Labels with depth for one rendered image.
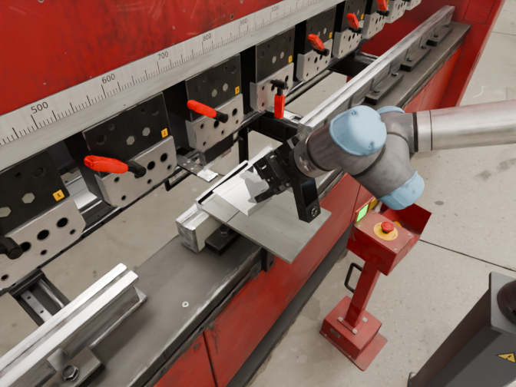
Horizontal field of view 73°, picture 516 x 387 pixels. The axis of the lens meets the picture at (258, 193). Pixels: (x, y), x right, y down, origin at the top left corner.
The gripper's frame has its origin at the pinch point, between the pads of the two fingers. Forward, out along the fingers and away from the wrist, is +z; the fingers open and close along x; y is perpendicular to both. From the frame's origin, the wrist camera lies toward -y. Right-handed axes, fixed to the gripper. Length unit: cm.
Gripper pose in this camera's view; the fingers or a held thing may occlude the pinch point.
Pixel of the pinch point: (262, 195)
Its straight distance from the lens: 81.6
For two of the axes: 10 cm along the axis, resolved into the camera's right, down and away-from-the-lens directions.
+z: -4.7, 2.5, 8.5
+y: -5.4, -8.4, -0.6
